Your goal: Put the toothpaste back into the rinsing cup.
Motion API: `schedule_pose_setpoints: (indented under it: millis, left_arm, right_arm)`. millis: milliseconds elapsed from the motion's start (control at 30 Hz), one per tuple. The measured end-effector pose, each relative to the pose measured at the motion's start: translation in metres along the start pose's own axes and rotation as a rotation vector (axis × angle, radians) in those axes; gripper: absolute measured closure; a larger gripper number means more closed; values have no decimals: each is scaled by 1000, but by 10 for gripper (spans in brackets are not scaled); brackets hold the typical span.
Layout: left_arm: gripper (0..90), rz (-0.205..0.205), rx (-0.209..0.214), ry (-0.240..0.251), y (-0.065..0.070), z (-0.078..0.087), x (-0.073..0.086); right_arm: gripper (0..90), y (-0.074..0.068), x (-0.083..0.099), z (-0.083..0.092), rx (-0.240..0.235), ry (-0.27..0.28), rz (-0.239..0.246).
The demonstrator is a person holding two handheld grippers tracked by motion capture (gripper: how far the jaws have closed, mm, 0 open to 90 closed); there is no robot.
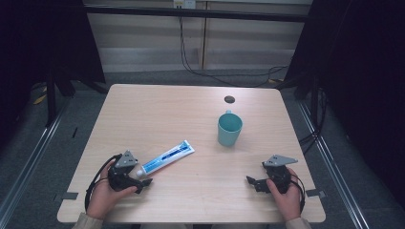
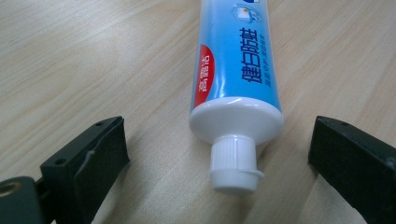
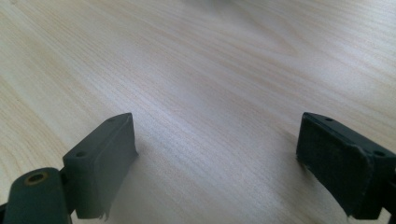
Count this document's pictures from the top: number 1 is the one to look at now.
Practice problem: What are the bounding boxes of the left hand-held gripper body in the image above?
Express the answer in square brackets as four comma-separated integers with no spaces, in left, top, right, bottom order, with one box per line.
[107,150,144,193]

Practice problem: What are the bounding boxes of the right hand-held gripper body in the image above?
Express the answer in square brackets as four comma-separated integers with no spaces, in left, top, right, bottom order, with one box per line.
[254,154,299,195]

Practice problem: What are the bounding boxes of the white and blue toothpaste tube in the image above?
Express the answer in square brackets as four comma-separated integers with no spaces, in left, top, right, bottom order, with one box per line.
[136,139,196,179]

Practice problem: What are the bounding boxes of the teal cup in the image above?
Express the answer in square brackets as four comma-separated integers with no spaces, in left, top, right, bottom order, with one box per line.
[217,109,244,148]

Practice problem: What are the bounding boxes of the person's left hand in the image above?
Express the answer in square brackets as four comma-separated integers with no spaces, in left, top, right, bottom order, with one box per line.
[86,158,139,220]

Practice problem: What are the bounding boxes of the person's right hand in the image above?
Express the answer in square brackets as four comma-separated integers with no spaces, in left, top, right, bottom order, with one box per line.
[266,167,303,222]

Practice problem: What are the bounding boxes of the black metal stand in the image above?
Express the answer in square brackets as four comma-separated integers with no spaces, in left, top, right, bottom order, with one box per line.
[44,68,109,128]
[309,75,321,135]

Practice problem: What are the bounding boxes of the black curtain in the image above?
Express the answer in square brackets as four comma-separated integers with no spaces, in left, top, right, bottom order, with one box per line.
[285,0,405,201]
[0,0,106,151]

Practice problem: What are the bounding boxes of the black horizontal bar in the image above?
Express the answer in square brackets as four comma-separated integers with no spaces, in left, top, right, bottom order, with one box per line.
[84,5,309,23]

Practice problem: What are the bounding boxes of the right hand-held gripper cable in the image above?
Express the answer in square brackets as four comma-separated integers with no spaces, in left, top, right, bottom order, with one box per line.
[289,177,307,214]

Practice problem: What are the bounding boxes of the hand-held gripper cable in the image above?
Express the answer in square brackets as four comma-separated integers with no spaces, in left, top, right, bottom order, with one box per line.
[289,177,307,214]
[84,154,123,213]

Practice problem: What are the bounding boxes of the left hand-held gripper cable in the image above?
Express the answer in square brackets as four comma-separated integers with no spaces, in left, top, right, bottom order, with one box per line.
[84,154,123,213]

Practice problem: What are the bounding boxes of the black floor cables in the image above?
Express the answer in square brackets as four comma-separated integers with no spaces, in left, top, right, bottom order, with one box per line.
[299,89,329,156]

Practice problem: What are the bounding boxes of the metal floor rail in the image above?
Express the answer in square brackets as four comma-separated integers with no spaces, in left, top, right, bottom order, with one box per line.
[297,101,371,229]
[0,94,73,223]

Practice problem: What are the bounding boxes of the black wall cable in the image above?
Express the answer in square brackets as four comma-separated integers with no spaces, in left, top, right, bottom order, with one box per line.
[178,6,289,89]

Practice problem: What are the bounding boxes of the white wall outlet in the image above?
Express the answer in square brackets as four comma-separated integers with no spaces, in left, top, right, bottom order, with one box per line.
[172,0,197,10]

